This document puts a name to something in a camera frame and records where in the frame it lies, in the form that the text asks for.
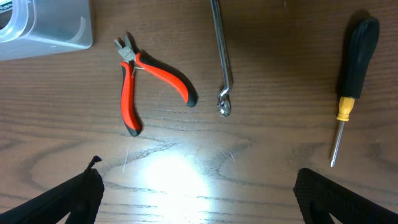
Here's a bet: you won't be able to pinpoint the silver offset ring wrench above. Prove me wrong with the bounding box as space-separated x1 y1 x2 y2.
210 0 233 117

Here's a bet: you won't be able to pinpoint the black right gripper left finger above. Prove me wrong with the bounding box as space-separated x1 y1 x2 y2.
1 156 104 224

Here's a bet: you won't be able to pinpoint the black yellow slim screwdriver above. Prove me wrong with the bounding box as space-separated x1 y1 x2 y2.
330 17 380 167

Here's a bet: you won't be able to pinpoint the clear plastic container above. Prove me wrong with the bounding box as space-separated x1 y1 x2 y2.
1 0 93 61

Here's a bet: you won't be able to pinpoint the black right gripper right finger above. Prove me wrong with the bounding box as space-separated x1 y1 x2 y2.
293 168 397 224

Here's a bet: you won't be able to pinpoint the red black handled cutters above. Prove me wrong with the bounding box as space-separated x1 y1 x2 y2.
114 32 198 137

